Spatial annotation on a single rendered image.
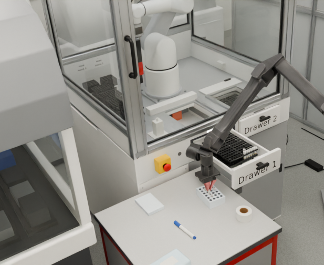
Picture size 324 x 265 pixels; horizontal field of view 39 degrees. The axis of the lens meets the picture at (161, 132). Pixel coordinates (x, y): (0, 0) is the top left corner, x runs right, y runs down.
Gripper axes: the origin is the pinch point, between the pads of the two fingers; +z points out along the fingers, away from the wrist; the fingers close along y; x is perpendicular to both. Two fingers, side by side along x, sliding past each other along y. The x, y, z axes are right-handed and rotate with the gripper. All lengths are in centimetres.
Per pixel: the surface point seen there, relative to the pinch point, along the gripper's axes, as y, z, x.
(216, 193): -3.1, 3.0, 1.4
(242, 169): -15.2, -8.6, 4.9
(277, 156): -36.5, -6.1, 1.5
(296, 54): -169, 20, -154
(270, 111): -58, -9, -34
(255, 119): -47, -7, -33
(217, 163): -10.0, -5.3, -8.8
